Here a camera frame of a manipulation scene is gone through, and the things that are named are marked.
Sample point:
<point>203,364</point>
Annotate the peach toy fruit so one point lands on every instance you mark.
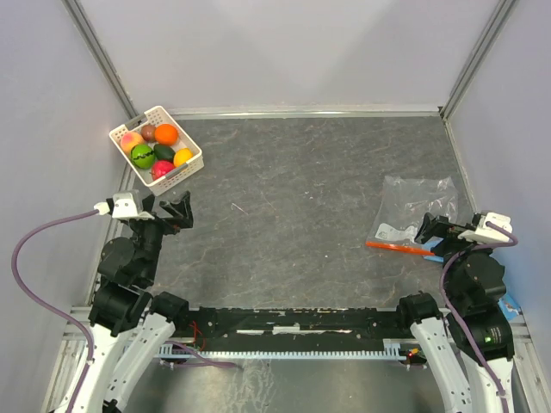
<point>130,140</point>

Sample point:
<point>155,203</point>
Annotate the blue patterned cloth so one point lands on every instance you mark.
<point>507,304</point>

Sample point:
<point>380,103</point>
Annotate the light blue cable duct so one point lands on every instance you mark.
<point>390,352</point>

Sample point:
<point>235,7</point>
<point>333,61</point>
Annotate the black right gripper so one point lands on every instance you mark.
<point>442,226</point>

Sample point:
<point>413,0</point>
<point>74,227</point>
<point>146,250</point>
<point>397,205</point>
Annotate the brown toy fruit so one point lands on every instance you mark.
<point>148,133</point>

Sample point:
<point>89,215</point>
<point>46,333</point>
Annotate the white plastic basket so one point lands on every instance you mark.
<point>157,116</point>

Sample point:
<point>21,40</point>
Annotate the dark green avocado toy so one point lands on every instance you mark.
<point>163,152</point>

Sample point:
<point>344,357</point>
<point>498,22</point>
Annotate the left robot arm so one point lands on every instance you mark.
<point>127,324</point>

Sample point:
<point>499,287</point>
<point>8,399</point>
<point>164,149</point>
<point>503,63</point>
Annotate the yellow lemon toy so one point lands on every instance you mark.
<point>182,156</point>

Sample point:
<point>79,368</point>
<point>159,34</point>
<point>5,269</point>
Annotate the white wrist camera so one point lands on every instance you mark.
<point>123,206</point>
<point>483,231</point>

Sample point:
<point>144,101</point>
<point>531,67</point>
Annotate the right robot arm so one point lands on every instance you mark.
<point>470,349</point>

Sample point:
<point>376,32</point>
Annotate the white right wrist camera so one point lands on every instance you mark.
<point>483,231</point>

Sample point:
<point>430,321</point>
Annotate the orange toy fruit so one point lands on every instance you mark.
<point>166,134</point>

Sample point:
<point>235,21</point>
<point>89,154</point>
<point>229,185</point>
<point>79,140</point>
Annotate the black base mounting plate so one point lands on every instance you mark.
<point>292,330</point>

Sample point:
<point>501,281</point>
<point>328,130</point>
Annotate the red apple toy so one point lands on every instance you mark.
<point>161,168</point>

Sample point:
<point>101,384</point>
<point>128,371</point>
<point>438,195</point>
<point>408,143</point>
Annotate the clear zip top bag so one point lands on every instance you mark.
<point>404,203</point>

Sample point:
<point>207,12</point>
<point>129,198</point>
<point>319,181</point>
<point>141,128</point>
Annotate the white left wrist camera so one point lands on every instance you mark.
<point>123,206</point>

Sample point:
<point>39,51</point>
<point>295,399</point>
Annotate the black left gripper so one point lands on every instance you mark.
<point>182,210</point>

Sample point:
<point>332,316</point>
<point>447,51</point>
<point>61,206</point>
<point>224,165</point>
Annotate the green watermelon toy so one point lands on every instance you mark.
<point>142,156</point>

